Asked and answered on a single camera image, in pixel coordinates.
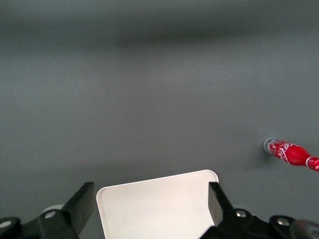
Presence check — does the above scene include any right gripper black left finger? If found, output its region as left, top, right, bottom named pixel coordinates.
left=20, top=182, right=97, bottom=239

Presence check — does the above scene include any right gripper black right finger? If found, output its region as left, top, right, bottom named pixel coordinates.
left=199, top=182, right=275, bottom=239

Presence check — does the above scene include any red coke bottle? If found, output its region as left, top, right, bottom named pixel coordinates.
left=263, top=136, right=319, bottom=172

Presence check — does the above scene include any white rectangular tray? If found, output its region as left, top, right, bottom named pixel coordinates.
left=96, top=169, right=220, bottom=239

